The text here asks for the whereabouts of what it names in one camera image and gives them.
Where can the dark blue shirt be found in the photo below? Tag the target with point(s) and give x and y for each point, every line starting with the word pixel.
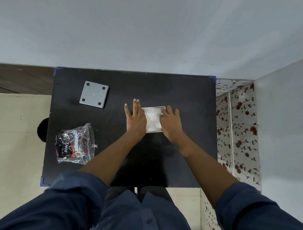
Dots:
pixel 71 203

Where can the person's left little finger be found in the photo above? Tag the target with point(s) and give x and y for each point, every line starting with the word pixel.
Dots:
pixel 127 110

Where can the person's left forearm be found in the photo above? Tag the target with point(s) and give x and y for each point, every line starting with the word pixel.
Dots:
pixel 113 156

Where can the person's right hand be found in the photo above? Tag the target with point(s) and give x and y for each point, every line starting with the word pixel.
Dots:
pixel 171 125

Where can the black round stool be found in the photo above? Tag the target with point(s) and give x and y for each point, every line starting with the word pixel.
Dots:
pixel 43 130

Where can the grey square lid black dots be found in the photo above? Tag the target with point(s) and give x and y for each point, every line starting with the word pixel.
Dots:
pixel 94 94

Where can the clear plastic bag of trinkets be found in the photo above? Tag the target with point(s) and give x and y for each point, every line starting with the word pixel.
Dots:
pixel 75 144

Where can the floral patterned cabinet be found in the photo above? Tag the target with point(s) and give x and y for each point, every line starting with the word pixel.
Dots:
pixel 243 132

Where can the brown wooden board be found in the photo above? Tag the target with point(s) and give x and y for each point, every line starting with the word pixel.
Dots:
pixel 26 78

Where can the person's left hand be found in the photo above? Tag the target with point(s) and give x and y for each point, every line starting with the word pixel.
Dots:
pixel 136 123

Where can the black trousers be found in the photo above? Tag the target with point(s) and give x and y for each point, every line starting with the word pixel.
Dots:
pixel 153 193

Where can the person's right middle finger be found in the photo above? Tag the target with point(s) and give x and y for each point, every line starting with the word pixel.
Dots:
pixel 169 110

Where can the person's right forearm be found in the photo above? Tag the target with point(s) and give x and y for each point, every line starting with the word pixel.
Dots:
pixel 203 165

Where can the blue tape corner piece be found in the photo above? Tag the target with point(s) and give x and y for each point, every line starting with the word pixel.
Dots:
pixel 43 182
pixel 57 70
pixel 213 78

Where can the person's left middle finger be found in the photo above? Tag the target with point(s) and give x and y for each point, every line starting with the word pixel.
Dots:
pixel 139 107

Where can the white rectangular box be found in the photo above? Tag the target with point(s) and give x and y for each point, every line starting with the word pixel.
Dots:
pixel 153 119

